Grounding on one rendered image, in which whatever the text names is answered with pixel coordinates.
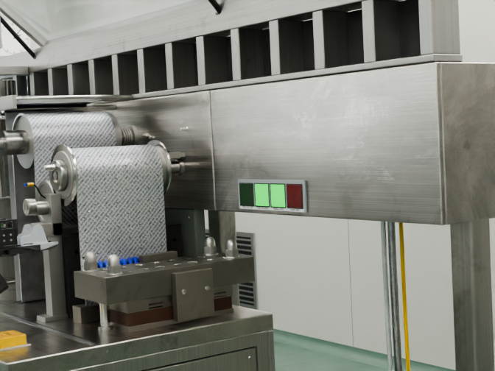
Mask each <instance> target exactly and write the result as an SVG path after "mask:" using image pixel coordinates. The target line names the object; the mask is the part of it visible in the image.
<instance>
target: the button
mask: <svg viewBox="0 0 495 371"><path fill-rule="evenodd" d="M26 343H27V338H26V334H24V333H20V332H18V331H14V330H11V331H3V332H0V349H2V348H6V347H13V346H18V345H25V344H26Z"/></svg>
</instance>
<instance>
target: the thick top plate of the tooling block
mask: <svg viewBox="0 0 495 371"><path fill-rule="evenodd" d="M217 253H218V255H203V254H199V255H189V256H183V257H178V258H177V259H172V260H165V261H156V262H149V263H134V264H124V265H121V272H122V274H121V275H106V273H107V267H102V268H98V269H99V271H96V272H84V271H83V270H80V271H75V272H74V291H75V297H78V298H81V299H84V300H90V301H92V302H95V303H101V304H104V305H113V304H117V303H126V302H130V301H135V300H144V299H149V298H154V297H162V296H167V295H172V276H171V273H173V272H183V271H189V270H193V269H203V268H212V275H213V288H216V287H221V286H230V285H235V284H240V283H248V282H253V281H255V271H254V257H252V256H246V255H239V258H225V253H223V252H217Z"/></svg>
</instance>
